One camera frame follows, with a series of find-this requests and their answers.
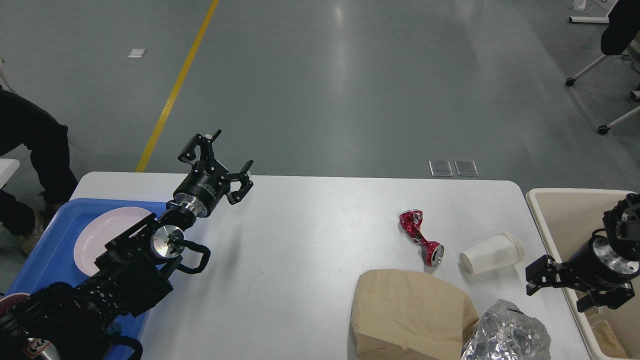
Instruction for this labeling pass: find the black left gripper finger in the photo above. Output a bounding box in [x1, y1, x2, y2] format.
[178, 129, 223, 173]
[224, 159, 254, 205]

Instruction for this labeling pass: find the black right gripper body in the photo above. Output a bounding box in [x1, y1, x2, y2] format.
[565, 235, 639, 293]

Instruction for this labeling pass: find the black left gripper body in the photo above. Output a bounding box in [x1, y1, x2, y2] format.
[166, 169, 233, 218]

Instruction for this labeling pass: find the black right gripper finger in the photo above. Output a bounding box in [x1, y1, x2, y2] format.
[525, 254, 570, 296]
[576, 282, 635, 313]

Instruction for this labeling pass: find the foil ball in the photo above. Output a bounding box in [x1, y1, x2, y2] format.
[461, 299, 551, 360]

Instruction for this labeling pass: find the pink plastic plate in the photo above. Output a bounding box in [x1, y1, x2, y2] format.
[73, 206, 151, 277]

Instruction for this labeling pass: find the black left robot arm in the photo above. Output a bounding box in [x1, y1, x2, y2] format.
[1, 130, 253, 360]

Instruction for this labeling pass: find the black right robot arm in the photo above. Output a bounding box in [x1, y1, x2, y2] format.
[525, 193, 640, 313]

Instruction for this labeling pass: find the white crumpled tissue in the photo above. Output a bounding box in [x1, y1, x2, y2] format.
[458, 232, 525, 275]

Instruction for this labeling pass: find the brown paper in bin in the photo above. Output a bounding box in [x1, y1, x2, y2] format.
[586, 311, 628, 359]

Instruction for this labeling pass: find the beige plastic bin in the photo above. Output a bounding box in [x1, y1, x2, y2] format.
[526, 187, 640, 360]

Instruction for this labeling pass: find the crushed red can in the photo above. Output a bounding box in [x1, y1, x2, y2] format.
[398, 209, 445, 267]

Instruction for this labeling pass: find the clear floor plate right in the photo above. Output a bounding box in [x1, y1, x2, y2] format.
[454, 161, 479, 177]

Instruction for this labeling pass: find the clear floor plate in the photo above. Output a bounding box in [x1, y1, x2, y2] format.
[429, 160, 454, 177]
[454, 161, 479, 177]

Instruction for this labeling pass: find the clear floor plate left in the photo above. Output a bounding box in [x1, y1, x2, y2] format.
[429, 160, 454, 177]

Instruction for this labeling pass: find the brown paper bag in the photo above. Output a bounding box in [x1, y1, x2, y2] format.
[350, 269, 479, 360]

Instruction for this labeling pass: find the person in black trousers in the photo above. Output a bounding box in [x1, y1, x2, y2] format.
[0, 88, 79, 256]

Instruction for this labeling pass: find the pink mug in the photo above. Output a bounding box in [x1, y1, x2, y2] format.
[0, 292, 30, 316]

